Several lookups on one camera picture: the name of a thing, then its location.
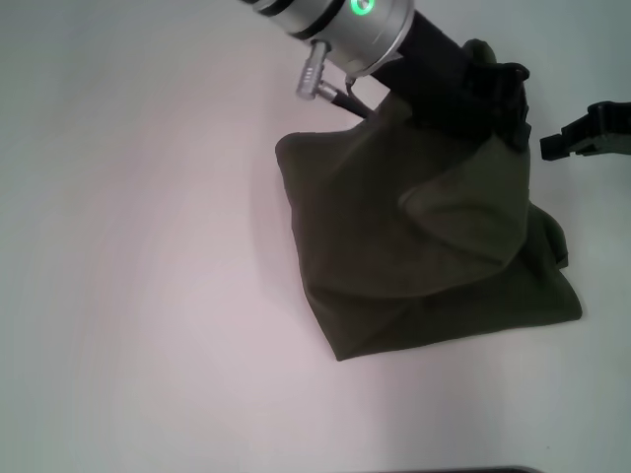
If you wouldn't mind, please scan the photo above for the left gripper cable with plug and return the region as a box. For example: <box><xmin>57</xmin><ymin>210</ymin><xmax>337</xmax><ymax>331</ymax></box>
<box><xmin>294</xmin><ymin>38</ymin><xmax>372</xmax><ymax>120</ymax></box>

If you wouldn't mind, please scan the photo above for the dark green t-shirt pink print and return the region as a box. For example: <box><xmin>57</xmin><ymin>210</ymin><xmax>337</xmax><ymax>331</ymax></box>
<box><xmin>273</xmin><ymin>37</ymin><xmax>585</xmax><ymax>365</ymax></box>

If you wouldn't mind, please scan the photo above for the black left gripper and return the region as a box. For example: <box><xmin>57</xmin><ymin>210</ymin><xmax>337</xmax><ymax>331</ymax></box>
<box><xmin>372</xmin><ymin>8</ymin><xmax>534</xmax><ymax>152</ymax></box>

